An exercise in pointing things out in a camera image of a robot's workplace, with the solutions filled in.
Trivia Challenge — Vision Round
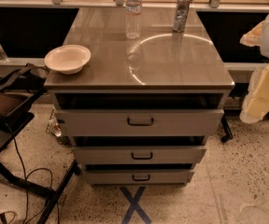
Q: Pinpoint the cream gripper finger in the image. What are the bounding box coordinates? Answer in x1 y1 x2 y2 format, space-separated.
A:
240 21 263 47
240 64 269 124

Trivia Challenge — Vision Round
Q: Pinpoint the clear plastic water bottle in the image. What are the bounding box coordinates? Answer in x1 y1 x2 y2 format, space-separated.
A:
125 0 142 39

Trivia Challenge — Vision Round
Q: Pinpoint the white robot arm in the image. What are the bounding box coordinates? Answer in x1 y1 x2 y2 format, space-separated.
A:
240 14 269 123

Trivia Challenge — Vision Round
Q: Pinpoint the silver crinkled can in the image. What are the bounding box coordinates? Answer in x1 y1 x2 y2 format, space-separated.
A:
173 0 191 33

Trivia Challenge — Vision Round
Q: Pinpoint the grey drawer cabinet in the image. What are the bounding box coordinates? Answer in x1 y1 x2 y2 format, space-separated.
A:
43 6 236 187

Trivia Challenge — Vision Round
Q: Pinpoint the top grey drawer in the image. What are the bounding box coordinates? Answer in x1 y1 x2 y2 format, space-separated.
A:
55 109 223 136

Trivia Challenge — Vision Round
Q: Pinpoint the grey drawer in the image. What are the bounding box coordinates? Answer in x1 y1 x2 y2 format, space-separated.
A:
55 109 223 136
84 169 194 185
72 146 205 164

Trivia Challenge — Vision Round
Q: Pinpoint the white paper bowl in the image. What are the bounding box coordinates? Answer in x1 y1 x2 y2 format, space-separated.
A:
44 45 91 75

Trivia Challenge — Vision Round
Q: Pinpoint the middle grey drawer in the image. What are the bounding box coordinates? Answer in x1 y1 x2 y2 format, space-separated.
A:
72 146 205 164

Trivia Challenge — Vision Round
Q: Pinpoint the bottom grey drawer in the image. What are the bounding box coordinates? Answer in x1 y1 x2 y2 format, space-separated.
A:
84 169 194 185

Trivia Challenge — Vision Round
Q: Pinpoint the black cart with bag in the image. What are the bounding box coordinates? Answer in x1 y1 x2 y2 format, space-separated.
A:
0 63 79 224

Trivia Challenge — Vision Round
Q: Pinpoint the black white sneaker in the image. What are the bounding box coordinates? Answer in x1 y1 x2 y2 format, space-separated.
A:
0 211 17 224

